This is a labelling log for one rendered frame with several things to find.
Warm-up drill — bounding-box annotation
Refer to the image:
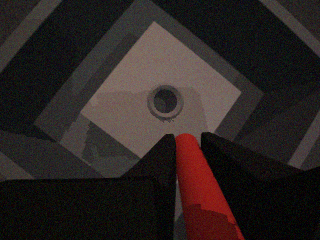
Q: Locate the grey square plate with hole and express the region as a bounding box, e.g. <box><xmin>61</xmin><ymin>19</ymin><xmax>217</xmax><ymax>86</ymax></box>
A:
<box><xmin>81</xmin><ymin>22</ymin><xmax>241</xmax><ymax>158</ymax></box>

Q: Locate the red peg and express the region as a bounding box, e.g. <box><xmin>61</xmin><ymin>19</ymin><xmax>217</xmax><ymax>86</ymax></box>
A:
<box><xmin>175</xmin><ymin>133</ymin><xmax>245</xmax><ymax>240</ymax></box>

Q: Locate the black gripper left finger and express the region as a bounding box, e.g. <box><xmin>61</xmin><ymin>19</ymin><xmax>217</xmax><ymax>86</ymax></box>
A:
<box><xmin>0</xmin><ymin>134</ymin><xmax>177</xmax><ymax>240</ymax></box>

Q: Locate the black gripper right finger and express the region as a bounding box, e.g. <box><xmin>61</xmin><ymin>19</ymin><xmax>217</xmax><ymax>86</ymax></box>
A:
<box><xmin>201</xmin><ymin>132</ymin><xmax>320</xmax><ymax>240</ymax></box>

